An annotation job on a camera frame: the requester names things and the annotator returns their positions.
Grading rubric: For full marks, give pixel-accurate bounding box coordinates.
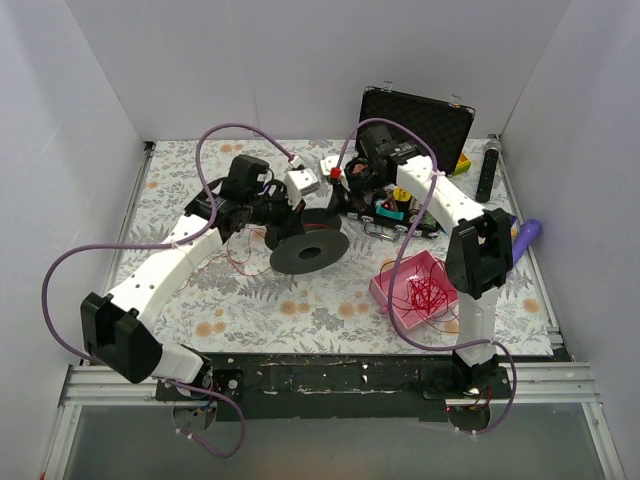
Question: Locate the black filament spool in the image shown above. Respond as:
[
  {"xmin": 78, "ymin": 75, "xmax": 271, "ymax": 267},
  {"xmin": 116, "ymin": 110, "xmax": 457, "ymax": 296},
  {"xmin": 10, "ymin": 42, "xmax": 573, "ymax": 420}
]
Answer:
[{"xmin": 269, "ymin": 208, "xmax": 349, "ymax": 275}]

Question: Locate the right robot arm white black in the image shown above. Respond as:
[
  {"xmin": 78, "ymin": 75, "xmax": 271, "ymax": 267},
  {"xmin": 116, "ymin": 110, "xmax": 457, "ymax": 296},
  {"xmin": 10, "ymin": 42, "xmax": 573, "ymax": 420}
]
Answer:
[{"xmin": 320, "ymin": 130, "xmax": 513, "ymax": 398}]

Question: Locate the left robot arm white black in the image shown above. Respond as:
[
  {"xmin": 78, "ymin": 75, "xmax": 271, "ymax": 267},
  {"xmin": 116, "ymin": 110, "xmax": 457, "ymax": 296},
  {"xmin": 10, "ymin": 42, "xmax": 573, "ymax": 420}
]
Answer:
[{"xmin": 80, "ymin": 155, "xmax": 319, "ymax": 400}]

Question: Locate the teal object in case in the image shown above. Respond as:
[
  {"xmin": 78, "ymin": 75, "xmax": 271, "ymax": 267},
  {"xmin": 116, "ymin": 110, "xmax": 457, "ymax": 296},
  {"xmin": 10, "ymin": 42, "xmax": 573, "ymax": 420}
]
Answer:
[{"xmin": 376, "ymin": 205, "xmax": 404, "ymax": 222}]

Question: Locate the floral table mat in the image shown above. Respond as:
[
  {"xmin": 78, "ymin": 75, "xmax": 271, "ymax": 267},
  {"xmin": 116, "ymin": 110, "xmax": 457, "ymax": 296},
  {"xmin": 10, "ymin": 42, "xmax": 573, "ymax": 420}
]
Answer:
[{"xmin": 95, "ymin": 138, "xmax": 556, "ymax": 357}]

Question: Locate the black poker chip case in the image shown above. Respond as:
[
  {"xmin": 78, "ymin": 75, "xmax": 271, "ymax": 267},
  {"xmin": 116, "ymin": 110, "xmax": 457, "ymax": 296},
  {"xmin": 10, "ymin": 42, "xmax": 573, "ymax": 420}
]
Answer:
[{"xmin": 346, "ymin": 87, "xmax": 475, "ymax": 230}]

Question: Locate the yellow green toy block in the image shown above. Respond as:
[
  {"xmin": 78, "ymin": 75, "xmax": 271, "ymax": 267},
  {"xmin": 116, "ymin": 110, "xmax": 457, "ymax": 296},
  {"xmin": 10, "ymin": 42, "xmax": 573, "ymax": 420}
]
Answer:
[{"xmin": 451, "ymin": 153, "xmax": 472, "ymax": 176}]

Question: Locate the pink open box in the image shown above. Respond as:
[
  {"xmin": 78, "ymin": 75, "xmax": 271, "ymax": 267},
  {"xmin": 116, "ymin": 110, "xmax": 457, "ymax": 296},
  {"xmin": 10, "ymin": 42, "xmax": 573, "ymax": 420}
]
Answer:
[{"xmin": 369, "ymin": 251, "xmax": 458, "ymax": 333}]

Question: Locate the black remote control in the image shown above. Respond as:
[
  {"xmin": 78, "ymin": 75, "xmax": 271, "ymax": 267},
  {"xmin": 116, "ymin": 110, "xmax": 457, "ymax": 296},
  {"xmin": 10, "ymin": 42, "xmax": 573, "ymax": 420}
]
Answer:
[{"xmin": 475, "ymin": 137, "xmax": 501, "ymax": 203}]

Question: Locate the purple cylindrical toy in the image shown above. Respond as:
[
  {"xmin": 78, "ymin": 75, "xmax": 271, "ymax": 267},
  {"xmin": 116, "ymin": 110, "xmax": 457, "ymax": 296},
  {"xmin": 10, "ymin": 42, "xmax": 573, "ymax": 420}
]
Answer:
[{"xmin": 512, "ymin": 219, "xmax": 542, "ymax": 265}]

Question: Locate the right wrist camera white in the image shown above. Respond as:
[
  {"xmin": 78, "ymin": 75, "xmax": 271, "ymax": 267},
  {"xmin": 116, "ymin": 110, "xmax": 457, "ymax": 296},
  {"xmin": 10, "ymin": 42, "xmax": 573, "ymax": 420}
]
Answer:
[{"xmin": 319, "ymin": 155, "xmax": 350, "ymax": 191}]

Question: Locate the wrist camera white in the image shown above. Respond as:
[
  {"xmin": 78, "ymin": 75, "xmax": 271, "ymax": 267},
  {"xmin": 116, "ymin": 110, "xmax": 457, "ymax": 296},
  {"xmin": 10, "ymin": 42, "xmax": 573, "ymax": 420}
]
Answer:
[
  {"xmin": 283, "ymin": 169, "xmax": 320, "ymax": 208},
  {"xmin": 319, "ymin": 155, "xmax": 350, "ymax": 191}
]

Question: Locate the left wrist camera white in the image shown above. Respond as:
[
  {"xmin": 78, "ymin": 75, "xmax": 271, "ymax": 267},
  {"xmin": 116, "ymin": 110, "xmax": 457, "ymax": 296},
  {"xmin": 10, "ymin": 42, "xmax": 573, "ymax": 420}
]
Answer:
[{"xmin": 283, "ymin": 169, "xmax": 320, "ymax": 208}]

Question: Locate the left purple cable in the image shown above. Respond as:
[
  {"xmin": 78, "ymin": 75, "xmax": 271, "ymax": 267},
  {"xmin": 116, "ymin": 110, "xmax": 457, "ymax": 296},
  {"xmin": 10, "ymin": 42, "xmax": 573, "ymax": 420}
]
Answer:
[{"xmin": 40, "ymin": 122, "xmax": 304, "ymax": 459}]

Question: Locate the purple cable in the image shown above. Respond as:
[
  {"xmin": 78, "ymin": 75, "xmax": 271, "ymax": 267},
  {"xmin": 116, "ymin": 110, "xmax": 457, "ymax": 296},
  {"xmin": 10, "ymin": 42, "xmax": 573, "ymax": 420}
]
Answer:
[
  {"xmin": 40, "ymin": 122, "xmax": 304, "ymax": 459},
  {"xmin": 337, "ymin": 117, "xmax": 519, "ymax": 436}
]

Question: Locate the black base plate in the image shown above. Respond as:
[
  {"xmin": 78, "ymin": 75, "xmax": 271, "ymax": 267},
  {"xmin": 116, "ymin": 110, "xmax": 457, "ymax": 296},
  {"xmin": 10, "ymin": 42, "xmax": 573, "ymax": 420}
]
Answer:
[{"xmin": 154, "ymin": 352, "xmax": 514, "ymax": 421}]

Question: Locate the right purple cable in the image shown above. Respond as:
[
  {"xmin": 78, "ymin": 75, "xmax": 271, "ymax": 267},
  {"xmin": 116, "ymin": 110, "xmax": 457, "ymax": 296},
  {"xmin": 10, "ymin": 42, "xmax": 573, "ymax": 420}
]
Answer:
[{"xmin": 337, "ymin": 117, "xmax": 519, "ymax": 436}]

